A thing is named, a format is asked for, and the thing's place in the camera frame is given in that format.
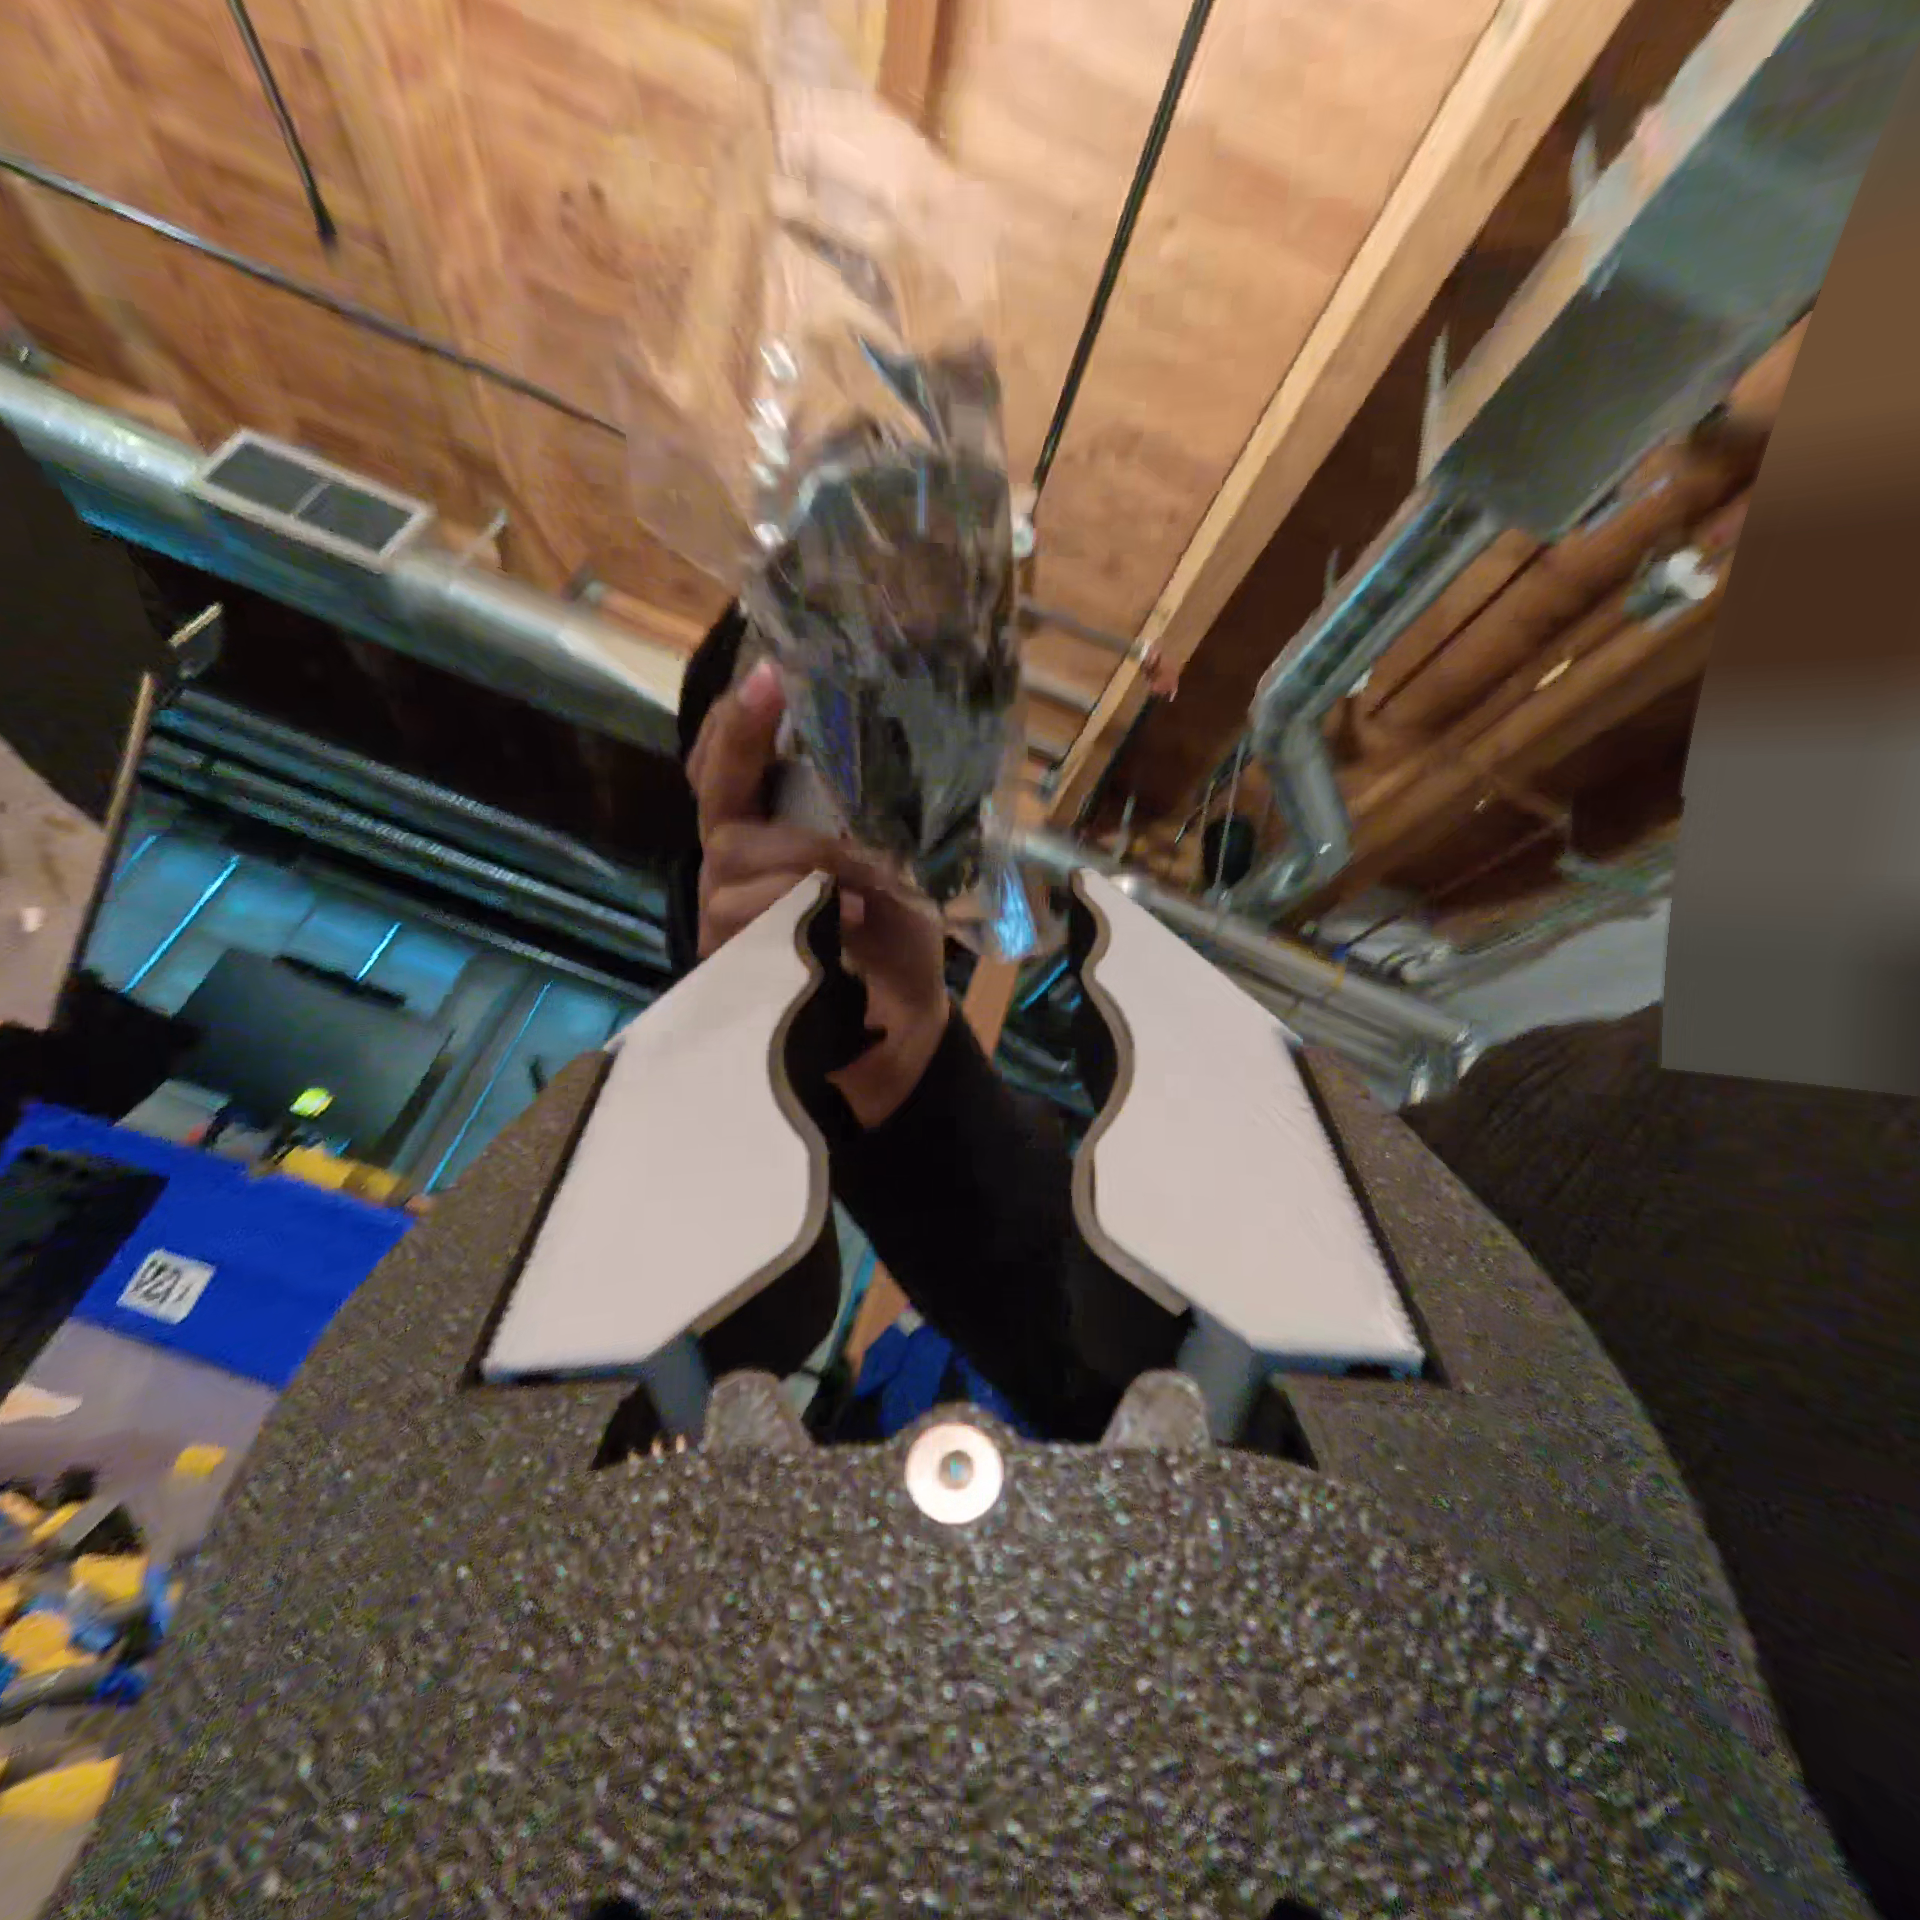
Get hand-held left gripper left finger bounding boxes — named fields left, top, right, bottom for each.
left=479, top=872, right=842, bottom=1442

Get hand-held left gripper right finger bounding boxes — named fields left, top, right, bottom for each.
left=1067, top=865, right=1426, bottom=1439

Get clear bag of dark pieces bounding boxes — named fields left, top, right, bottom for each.
left=621, top=0, right=1044, bottom=961

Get blue plastic bin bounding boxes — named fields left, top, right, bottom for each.
left=0, top=1101, right=416, bottom=1389

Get person's right hand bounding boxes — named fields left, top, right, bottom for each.
left=687, top=663, right=954, bottom=1128

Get silver pipes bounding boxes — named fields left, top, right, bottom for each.
left=1016, top=829, right=1483, bottom=1104

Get yellow plastic bin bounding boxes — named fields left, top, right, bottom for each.
left=274, top=1142, right=408, bottom=1205

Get large dark monitor screen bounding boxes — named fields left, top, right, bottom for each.
left=162, top=942, right=455, bottom=1161

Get black perforated block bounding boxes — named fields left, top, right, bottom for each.
left=0, top=1148, right=166, bottom=1397

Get white instruction booklet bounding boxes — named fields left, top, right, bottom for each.
left=0, top=426, right=226, bottom=1038

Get pile of yellow blue pieces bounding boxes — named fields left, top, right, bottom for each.
left=0, top=1463, right=190, bottom=1828

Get silver round spiral duct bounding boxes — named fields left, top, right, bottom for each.
left=1236, top=486, right=1508, bottom=924

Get rectangular metal duct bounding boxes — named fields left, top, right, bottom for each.
left=1421, top=0, right=1884, bottom=534

